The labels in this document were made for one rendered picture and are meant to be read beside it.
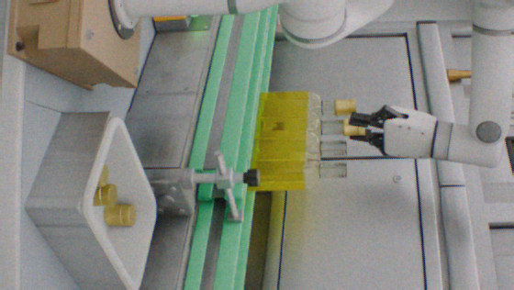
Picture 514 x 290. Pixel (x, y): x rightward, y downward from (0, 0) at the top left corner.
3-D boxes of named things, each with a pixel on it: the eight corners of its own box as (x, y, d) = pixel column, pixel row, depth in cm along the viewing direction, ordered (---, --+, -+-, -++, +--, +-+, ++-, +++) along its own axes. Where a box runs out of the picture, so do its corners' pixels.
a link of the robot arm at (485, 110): (473, 16, 107) (468, 118, 117) (469, 37, 97) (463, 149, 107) (519, 18, 104) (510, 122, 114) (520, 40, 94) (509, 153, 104)
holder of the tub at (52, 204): (95, 309, 94) (140, 313, 93) (23, 206, 74) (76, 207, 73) (117, 224, 106) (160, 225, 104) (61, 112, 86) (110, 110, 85)
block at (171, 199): (154, 218, 105) (193, 219, 104) (139, 184, 99) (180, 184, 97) (158, 202, 108) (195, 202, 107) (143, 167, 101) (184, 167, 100)
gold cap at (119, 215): (110, 201, 98) (136, 202, 97) (113, 222, 98) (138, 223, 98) (102, 206, 94) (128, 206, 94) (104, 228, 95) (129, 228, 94)
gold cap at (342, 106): (335, 105, 129) (356, 104, 129) (335, 119, 128) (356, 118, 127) (334, 95, 126) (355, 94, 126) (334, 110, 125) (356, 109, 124)
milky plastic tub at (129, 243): (85, 295, 90) (138, 298, 89) (25, 207, 74) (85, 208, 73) (111, 206, 102) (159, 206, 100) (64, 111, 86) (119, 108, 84)
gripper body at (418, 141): (441, 143, 123) (388, 135, 127) (444, 108, 116) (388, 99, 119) (435, 171, 118) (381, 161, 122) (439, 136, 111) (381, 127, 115)
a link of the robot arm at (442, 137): (450, 145, 122) (437, 143, 123) (453, 115, 116) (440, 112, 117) (444, 172, 118) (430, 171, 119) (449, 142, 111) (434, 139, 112)
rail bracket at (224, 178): (195, 225, 106) (267, 225, 104) (172, 161, 94) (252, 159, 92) (197, 211, 108) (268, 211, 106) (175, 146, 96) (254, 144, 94)
